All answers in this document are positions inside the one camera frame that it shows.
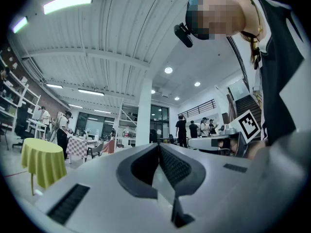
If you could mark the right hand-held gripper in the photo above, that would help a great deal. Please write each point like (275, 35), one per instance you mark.
(247, 126)

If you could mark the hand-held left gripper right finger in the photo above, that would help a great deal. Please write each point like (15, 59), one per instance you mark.
(218, 190)

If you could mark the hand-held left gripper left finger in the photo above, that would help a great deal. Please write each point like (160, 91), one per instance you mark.
(104, 178)

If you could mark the person's right forearm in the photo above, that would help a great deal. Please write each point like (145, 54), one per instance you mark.
(257, 149)

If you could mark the grey chair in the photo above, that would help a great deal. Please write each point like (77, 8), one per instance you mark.
(96, 149)

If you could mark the pink cloth table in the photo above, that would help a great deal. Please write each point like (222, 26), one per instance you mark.
(108, 147)

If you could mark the black metal railing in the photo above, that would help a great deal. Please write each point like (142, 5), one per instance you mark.
(196, 109)

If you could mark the checkered cloth table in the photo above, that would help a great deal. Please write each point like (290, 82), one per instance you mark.
(77, 147)

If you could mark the red label bottle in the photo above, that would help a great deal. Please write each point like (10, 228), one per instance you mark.
(126, 132)

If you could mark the white metal rack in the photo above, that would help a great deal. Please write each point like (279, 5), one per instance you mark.
(127, 120)

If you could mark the yellow-green cloth round table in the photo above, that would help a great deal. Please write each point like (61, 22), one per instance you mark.
(43, 159)

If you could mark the white square pillar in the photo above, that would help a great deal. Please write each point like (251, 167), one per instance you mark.
(143, 110)

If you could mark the long ceiling light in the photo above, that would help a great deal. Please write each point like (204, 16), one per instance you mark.
(20, 24)
(102, 111)
(68, 2)
(54, 86)
(75, 105)
(91, 92)

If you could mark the white desk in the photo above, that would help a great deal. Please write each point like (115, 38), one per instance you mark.
(36, 124)

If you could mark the black office chair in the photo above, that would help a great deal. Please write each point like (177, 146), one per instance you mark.
(22, 127)

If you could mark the black white striped shirt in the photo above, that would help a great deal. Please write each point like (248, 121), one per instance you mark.
(279, 81)

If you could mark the person's head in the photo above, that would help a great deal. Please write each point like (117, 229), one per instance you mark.
(218, 13)

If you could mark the ceiling air conditioner unit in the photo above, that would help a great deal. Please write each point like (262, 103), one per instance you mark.
(32, 68)

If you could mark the black head camera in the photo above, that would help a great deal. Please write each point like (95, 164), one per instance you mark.
(183, 35)

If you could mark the white wall shelf unit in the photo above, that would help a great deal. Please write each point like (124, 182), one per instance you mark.
(24, 87)

